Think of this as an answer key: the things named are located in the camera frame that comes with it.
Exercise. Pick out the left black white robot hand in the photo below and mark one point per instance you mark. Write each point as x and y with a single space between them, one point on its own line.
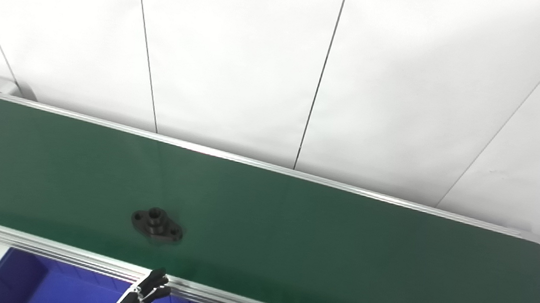
141 298

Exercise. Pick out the black flange part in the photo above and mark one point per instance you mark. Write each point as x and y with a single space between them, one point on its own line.
158 226

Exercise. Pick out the blue bin with white part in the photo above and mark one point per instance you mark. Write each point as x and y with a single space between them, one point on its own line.
50 289

